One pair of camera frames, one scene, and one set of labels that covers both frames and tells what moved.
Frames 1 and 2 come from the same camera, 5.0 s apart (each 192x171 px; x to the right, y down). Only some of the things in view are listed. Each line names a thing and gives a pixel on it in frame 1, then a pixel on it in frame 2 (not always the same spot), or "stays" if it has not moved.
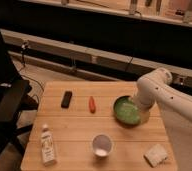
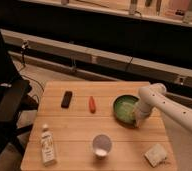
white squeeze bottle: (48, 146) stays
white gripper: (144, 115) → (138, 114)
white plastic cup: (102, 145) stays
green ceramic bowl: (126, 111) stays
